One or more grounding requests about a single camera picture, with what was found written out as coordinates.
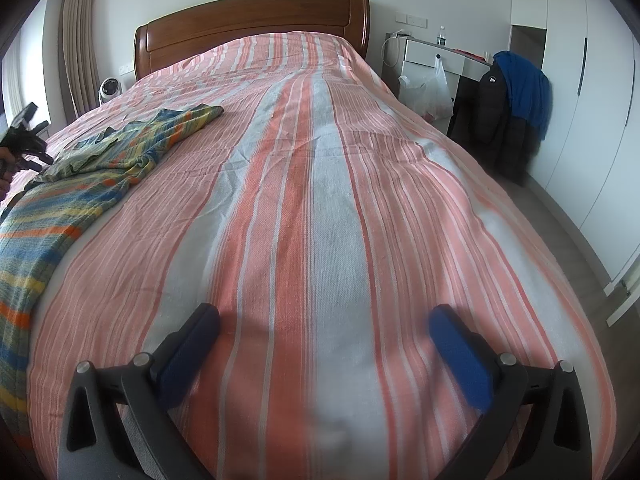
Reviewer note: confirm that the window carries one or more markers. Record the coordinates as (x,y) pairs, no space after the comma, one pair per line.
(22,75)

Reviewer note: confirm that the blue garment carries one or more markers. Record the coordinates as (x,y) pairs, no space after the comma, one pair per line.
(527,90)

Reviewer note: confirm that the clear plastic bag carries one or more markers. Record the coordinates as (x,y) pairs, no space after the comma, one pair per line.
(430,95)

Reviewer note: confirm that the black jacket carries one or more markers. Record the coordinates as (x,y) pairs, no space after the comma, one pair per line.
(495,125)

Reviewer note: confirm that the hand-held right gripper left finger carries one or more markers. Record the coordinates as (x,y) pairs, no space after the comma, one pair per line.
(192,355)

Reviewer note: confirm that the small red item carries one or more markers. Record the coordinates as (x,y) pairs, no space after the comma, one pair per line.
(467,53)

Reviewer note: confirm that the dark charger plug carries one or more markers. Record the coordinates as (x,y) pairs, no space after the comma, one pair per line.
(400,34)

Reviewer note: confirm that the striped knit sweater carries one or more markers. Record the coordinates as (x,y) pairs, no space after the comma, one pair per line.
(30,240)

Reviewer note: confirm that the clear water bottle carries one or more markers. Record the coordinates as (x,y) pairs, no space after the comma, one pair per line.
(441,37)

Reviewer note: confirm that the white desk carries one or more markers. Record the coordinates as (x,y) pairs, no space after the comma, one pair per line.
(425,52)

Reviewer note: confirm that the white desk fan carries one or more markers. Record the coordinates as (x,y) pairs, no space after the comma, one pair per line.
(110,91)

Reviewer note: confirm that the white wall switch panel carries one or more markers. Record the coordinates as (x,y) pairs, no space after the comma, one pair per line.
(412,20)

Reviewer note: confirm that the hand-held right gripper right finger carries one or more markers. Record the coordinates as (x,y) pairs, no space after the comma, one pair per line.
(462,365)

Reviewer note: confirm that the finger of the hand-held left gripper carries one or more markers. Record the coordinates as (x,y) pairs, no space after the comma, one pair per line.
(40,156)
(27,112)

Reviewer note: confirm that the beige curtain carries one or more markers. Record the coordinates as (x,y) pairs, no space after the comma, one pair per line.
(77,35)

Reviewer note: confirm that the wooden headboard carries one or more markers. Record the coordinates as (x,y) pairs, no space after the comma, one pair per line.
(250,17)

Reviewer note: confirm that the person's left hand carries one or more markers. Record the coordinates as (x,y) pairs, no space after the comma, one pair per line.
(2,182)

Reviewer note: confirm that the bed with pink striped sheet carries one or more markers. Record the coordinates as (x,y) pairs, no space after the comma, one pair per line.
(320,210)

